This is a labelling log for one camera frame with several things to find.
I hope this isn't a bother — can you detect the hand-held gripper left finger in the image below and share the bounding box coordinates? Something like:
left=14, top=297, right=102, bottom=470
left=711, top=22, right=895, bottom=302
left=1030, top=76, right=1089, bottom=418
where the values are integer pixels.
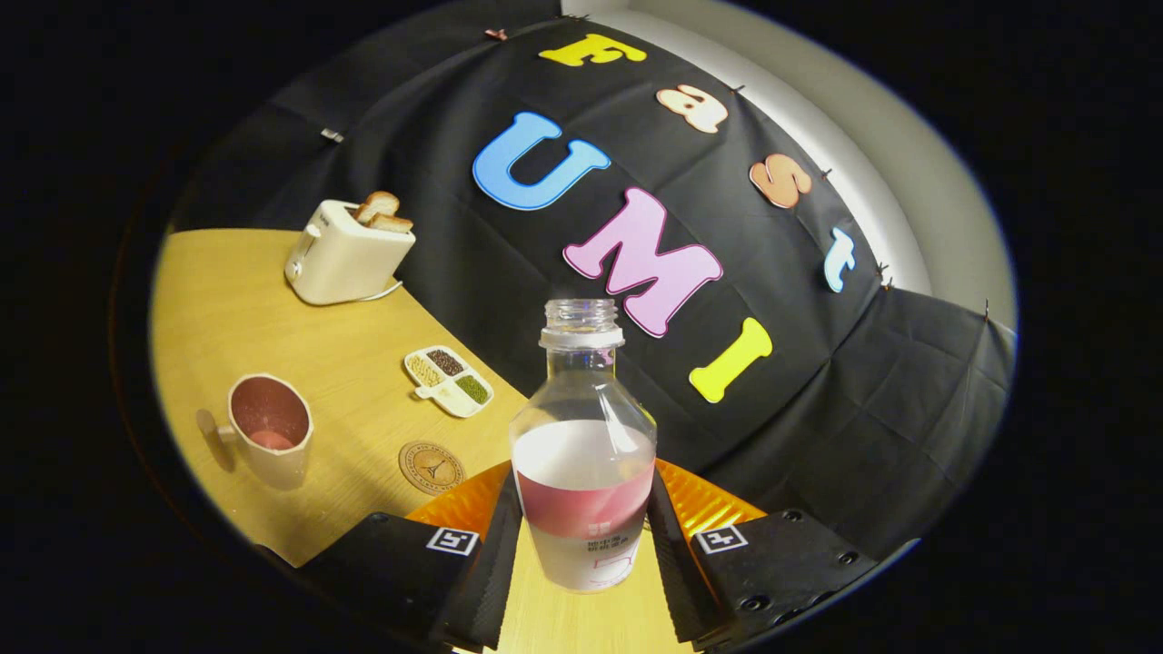
left=295, top=461, right=525, bottom=653

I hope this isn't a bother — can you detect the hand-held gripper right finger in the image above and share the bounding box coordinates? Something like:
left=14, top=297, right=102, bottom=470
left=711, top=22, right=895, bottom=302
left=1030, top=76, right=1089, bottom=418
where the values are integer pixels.
left=647, top=459, right=880, bottom=651

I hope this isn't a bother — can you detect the clear juice bottle pink label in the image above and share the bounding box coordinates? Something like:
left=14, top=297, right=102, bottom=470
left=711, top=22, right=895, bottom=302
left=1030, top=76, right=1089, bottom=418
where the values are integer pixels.
left=509, top=298, right=658, bottom=593

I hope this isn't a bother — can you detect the round wooden coaster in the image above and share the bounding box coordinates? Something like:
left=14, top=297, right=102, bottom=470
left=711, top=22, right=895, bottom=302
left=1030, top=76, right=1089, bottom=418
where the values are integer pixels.
left=398, top=441, right=467, bottom=495

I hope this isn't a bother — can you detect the cream cup wooden handle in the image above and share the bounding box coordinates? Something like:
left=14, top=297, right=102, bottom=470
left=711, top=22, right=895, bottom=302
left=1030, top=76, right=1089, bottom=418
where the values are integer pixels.
left=195, top=372, right=314, bottom=491

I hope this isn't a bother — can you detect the black backdrop cloth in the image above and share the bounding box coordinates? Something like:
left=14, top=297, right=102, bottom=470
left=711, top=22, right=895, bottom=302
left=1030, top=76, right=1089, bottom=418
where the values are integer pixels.
left=173, top=0, right=1017, bottom=564

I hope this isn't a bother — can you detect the white divided snack dish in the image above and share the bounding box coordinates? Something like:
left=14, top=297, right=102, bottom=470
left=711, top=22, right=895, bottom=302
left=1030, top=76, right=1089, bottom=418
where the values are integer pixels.
left=403, top=345, right=494, bottom=419

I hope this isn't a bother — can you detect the cream white toaster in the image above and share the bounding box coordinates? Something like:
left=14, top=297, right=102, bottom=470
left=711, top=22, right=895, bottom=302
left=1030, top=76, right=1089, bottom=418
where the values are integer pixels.
left=284, top=200, right=417, bottom=306

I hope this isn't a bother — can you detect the wooden table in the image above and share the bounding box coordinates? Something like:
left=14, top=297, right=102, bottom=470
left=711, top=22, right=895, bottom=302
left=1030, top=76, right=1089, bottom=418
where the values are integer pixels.
left=150, top=227, right=693, bottom=654

